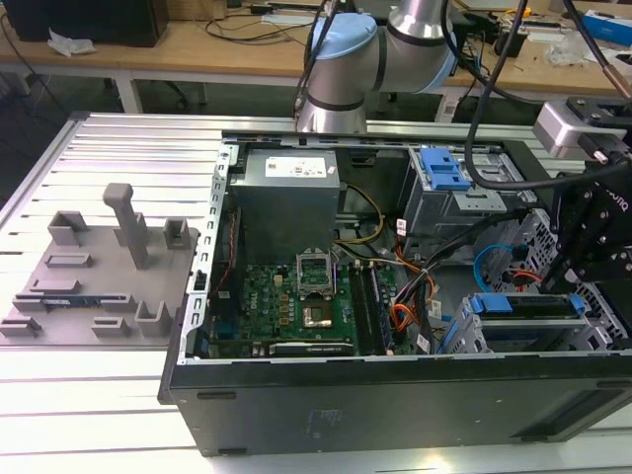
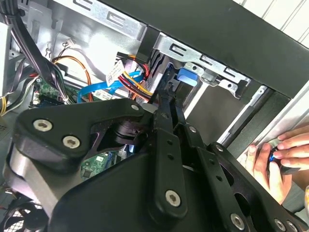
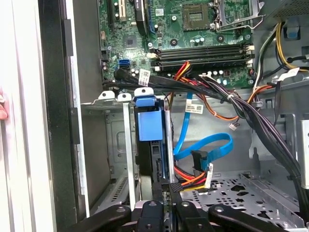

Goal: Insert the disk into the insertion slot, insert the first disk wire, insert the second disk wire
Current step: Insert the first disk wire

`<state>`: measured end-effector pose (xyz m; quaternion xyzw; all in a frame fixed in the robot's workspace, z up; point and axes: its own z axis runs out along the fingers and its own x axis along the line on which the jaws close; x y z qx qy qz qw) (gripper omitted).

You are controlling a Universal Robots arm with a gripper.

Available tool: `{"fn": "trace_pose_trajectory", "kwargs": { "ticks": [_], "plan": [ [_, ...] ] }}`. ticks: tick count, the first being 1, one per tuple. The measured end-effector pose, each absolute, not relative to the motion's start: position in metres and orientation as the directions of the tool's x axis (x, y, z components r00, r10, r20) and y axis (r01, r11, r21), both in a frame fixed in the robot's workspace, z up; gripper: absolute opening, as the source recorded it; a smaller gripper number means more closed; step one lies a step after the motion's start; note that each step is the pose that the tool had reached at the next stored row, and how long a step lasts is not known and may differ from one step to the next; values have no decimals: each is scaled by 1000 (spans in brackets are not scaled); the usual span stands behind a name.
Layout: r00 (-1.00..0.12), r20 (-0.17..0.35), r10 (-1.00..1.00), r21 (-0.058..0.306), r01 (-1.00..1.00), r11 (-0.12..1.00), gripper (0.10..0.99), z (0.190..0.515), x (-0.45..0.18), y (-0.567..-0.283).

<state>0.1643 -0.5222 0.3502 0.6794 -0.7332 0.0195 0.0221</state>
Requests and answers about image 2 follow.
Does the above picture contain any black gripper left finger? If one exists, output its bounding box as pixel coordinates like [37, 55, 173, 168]
[4, 83, 189, 219]

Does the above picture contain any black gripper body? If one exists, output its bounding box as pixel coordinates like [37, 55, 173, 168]
[47, 148, 229, 232]

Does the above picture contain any person's right hand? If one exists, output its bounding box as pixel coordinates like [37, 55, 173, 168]
[274, 125, 309, 169]

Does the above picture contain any red orange yellow disk wire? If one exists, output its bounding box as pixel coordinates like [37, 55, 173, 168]
[104, 52, 157, 100]

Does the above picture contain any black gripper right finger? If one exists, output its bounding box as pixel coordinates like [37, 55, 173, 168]
[170, 90, 309, 232]

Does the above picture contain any round black tool blue ring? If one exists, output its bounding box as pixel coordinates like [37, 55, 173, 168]
[267, 138, 305, 175]

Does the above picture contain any person's left hand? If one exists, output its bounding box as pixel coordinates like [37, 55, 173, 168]
[245, 142, 299, 205]

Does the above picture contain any hard disk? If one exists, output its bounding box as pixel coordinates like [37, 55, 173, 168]
[178, 66, 200, 87]

